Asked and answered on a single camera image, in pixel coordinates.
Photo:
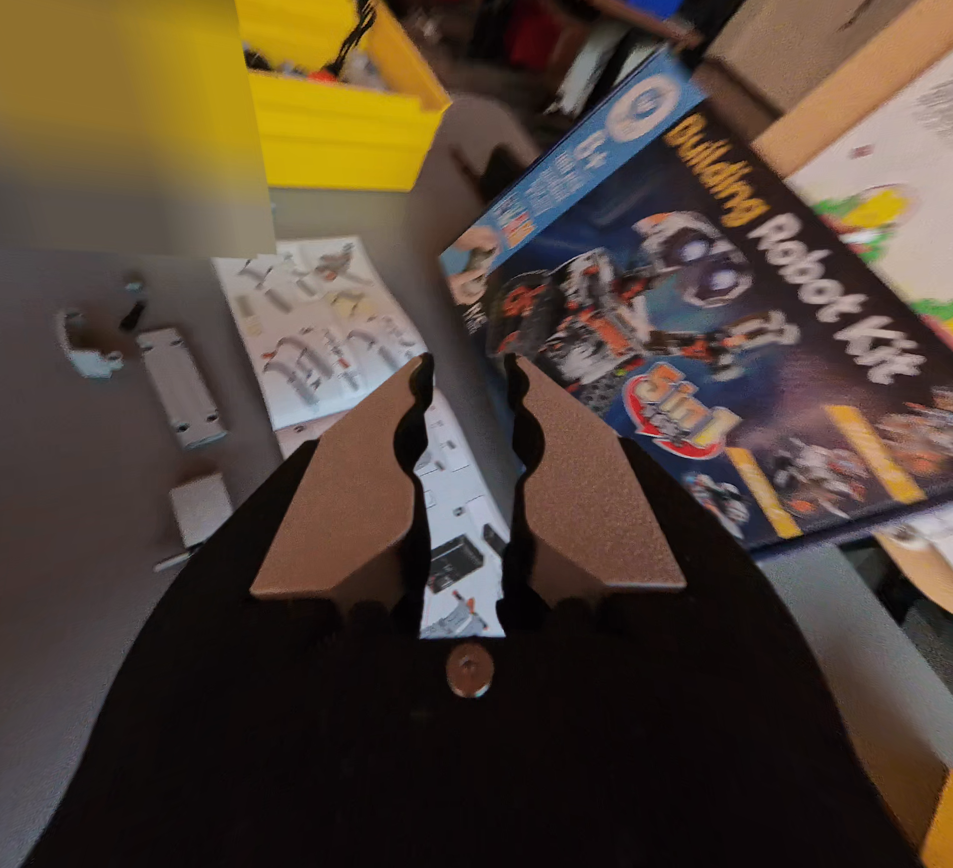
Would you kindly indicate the grey desk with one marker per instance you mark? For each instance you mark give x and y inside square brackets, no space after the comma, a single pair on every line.
[89,511]

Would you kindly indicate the long grey toy panel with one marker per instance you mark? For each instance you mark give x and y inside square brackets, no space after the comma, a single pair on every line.
[179,388]

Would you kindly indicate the white instruction booklet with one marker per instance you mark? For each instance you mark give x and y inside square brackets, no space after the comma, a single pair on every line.
[320,332]

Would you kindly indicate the blue toy robot box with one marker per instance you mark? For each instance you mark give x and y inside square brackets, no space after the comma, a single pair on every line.
[670,362]

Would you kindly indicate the short grey toy panel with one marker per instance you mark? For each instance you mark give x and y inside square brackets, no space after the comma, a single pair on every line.
[201,507]

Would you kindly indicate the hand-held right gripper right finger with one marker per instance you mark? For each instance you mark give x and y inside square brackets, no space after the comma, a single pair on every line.
[588,503]

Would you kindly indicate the white printed task sheet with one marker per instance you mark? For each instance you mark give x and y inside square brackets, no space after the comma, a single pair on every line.
[878,161]

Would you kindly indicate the black toy pin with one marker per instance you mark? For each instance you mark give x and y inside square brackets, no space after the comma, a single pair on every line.
[134,315]

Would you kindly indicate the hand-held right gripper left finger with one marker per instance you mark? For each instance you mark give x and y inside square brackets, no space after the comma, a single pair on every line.
[350,496]

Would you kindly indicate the curved grey toy panel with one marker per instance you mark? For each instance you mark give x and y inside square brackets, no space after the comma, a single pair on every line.
[89,362]

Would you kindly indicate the yellow storage bin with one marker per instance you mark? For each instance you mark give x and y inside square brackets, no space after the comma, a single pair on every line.
[335,138]

